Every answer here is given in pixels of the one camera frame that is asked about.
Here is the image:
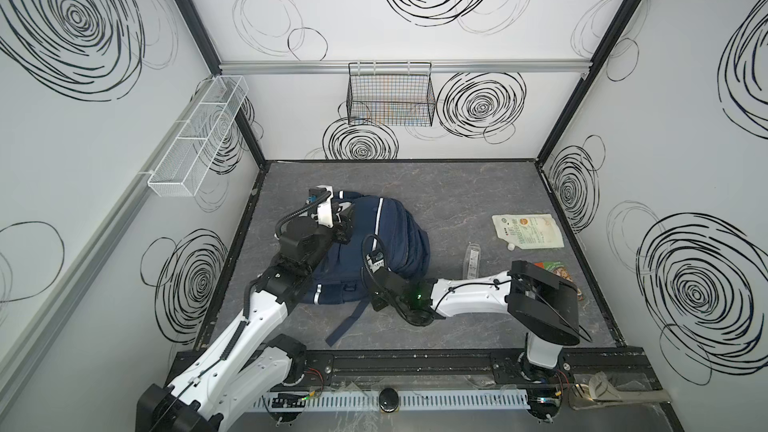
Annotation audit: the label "navy blue student backpack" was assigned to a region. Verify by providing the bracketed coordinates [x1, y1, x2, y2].
[302, 190, 430, 346]

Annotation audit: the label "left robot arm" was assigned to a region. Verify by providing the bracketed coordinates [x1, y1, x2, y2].
[135, 195, 354, 431]

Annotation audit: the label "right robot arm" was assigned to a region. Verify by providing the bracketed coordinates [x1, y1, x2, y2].
[363, 250, 592, 383]

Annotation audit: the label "clear plastic stationery case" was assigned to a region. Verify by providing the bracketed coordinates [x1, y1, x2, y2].
[463, 243, 482, 280]

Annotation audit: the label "black round knob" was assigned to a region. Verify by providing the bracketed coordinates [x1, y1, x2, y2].
[378, 387, 400, 414]

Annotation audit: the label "white refill pouch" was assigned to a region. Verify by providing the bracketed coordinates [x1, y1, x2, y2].
[492, 214, 564, 251]

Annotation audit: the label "green snack packet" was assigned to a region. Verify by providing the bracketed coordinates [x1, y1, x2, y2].
[534, 261, 585, 302]

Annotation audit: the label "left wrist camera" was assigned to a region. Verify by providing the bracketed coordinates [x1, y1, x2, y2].
[308, 185, 334, 228]

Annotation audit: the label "white slotted cable duct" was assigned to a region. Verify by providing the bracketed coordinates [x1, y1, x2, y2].
[251, 389, 530, 413]

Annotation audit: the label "black wire basket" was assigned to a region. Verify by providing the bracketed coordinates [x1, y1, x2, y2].
[345, 61, 437, 127]

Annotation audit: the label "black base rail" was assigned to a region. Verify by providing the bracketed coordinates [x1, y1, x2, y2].
[305, 347, 660, 389]

